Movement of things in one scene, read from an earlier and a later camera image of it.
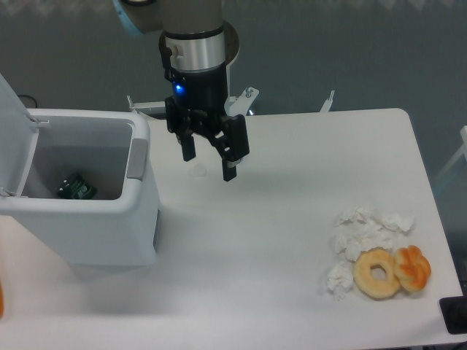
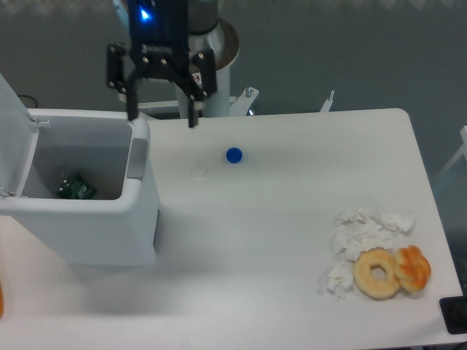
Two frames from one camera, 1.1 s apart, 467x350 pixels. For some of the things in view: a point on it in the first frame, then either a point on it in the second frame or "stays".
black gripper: x=199 y=102 to x=159 y=36
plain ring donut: x=363 y=275 stays
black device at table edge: x=454 y=310 stays
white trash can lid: x=19 y=133 stays
